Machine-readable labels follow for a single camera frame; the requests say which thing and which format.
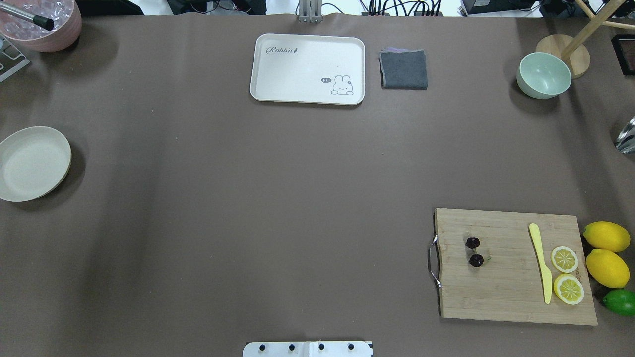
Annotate wooden cutting board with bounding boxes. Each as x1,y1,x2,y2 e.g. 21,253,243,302
428,208,597,327

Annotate black-tipped metal rod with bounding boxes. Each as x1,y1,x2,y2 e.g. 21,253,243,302
0,1,55,31

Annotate mint green bowl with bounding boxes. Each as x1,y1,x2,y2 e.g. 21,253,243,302
515,52,573,99

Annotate yellow plastic knife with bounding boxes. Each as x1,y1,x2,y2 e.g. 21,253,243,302
528,222,553,304

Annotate grey metal plate left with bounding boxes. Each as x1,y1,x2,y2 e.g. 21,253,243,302
0,35,30,83

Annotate wooden stand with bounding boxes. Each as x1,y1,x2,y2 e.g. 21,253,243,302
535,0,634,79

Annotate green lime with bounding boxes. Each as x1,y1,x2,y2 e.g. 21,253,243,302
602,289,635,316

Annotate lower whole lemon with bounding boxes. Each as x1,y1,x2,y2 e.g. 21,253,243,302
586,248,630,289

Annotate whole lemon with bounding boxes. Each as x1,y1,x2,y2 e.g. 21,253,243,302
586,248,630,289
582,221,631,253

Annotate pink bucket with ice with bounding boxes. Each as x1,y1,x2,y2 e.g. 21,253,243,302
1,0,82,52

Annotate dark framed box right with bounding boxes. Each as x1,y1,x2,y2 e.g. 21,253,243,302
611,34,635,75

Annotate dark red cherry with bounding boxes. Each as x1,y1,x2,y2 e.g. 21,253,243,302
468,253,491,268
465,237,481,249

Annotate silver object right edge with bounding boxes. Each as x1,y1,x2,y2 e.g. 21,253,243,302
614,116,635,154

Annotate metal bracket at top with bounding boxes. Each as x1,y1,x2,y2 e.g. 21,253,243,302
297,0,323,23

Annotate white rabbit tray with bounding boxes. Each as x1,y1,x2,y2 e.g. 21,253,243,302
249,33,366,106

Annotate lower lemon slice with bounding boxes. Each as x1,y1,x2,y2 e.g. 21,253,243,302
553,273,585,305

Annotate cream round plate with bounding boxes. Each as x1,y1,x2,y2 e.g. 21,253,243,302
0,126,72,202

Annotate upper lemon slice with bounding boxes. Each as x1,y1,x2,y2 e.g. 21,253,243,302
550,246,579,274

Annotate lemon slice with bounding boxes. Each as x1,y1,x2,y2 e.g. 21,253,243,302
550,246,579,274
553,273,585,305

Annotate folded grey cloth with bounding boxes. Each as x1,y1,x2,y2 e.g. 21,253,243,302
379,48,429,90

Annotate upper whole lemon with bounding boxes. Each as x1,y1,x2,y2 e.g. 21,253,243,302
582,221,631,253

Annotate white mounting plate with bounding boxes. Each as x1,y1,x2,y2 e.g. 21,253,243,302
242,341,374,357

